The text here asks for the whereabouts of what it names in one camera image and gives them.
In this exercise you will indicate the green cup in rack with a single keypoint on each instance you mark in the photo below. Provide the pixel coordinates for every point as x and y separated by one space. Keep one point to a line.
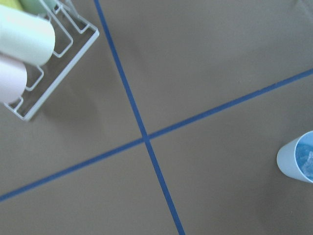
36 7

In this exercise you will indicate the light blue plastic cup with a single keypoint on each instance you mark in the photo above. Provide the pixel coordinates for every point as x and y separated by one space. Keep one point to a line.
286 158

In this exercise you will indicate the pink cup in rack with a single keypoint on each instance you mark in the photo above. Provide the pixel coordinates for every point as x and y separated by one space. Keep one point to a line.
13 79

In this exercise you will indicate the white cup in rack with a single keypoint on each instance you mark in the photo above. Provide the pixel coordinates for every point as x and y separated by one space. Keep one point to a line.
26 37

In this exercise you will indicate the white wire cup rack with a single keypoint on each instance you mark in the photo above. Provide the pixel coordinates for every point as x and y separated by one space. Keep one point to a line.
74 36

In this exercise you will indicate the yellow cup in rack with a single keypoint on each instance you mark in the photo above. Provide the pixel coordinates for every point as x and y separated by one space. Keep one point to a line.
15 4

